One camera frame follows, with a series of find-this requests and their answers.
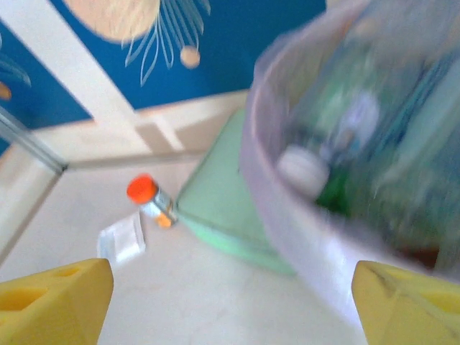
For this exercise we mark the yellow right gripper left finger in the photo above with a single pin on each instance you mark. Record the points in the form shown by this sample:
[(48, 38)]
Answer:
[(54, 316)]

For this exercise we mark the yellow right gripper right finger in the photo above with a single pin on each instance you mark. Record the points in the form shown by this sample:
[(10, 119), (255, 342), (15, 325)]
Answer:
[(413, 316)]

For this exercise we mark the long clear water bottle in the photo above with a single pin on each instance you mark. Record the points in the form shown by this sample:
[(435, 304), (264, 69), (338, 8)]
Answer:
[(303, 170)]

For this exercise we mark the white ribbed bin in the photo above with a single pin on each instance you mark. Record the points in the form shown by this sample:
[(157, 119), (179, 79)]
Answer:
[(338, 298)]

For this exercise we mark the pink plastic bin liner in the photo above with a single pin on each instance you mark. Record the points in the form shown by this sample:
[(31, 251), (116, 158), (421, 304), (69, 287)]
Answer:
[(266, 201)]

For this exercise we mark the clear plastic bag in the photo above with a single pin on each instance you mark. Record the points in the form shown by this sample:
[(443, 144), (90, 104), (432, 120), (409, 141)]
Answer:
[(122, 240)]

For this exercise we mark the orange-capped pill bottle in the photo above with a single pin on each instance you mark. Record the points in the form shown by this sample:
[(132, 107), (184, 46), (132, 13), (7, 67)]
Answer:
[(142, 188)]

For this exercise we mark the mint green zip case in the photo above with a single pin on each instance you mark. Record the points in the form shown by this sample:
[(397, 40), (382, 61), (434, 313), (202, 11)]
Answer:
[(223, 201)]

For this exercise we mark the aluminium frame post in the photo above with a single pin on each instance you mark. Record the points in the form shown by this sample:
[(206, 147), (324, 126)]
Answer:
[(32, 145)]

